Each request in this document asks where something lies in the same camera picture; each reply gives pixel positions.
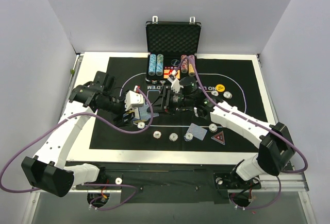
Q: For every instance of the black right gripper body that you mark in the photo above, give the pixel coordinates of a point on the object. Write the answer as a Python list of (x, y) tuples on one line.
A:
[(166, 100)]

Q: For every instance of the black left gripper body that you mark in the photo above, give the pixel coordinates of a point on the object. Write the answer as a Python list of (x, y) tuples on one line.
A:
[(126, 116)]

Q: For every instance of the yellow big blind button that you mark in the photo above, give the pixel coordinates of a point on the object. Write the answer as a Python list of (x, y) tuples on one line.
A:
[(220, 88)]

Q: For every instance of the blue chip stack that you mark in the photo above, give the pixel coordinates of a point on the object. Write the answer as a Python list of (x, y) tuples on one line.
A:
[(188, 137)]

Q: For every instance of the blue playing card deck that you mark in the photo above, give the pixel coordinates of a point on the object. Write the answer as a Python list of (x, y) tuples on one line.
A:
[(141, 114)]

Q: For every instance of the grey chip stack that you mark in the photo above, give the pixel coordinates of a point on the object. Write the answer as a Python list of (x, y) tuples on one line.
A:
[(173, 137)]

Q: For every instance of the red triangular dealer marker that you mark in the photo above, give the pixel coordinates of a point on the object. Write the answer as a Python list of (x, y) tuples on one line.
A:
[(219, 137)]

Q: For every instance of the red chip stack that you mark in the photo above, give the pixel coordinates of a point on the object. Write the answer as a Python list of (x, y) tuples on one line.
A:
[(157, 134)]

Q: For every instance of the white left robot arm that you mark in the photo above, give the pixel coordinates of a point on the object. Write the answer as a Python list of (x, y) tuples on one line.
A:
[(47, 170)]

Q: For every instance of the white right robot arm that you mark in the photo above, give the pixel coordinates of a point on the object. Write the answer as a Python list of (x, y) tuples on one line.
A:
[(273, 142)]

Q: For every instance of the dark red chip row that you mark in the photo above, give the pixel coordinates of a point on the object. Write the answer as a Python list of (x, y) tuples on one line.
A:
[(184, 64)]

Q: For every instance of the red playing card box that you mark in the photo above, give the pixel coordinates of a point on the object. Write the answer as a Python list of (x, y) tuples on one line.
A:
[(170, 71)]

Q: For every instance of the black dealer button in case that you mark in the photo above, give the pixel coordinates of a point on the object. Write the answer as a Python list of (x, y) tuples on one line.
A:
[(175, 62)]

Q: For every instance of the purple and orange chip row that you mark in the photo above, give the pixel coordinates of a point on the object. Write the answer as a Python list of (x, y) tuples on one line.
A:
[(191, 62)]

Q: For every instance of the black poker felt mat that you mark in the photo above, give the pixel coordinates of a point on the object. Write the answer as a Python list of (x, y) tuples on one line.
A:
[(239, 78)]

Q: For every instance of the green grey chip row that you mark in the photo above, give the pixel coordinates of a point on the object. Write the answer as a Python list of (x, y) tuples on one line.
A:
[(159, 64)]

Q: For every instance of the light blue chip row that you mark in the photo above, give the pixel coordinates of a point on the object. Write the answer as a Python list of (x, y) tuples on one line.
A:
[(152, 64)]

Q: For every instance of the black aluminium poker case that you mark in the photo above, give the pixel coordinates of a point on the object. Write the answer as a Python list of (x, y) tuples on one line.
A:
[(172, 39)]

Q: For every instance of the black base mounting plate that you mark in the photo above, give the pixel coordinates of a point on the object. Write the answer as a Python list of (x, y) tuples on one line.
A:
[(177, 194)]

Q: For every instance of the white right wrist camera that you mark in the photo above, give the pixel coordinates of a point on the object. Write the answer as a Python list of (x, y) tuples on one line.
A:
[(175, 83)]

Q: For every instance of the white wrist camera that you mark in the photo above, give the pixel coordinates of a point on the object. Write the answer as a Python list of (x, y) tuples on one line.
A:
[(133, 100), (175, 83)]

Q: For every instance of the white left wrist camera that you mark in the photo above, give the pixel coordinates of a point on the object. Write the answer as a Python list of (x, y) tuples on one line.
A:
[(133, 100)]

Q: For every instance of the aluminium front rail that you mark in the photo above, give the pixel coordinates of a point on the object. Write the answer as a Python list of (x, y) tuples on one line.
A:
[(60, 184)]

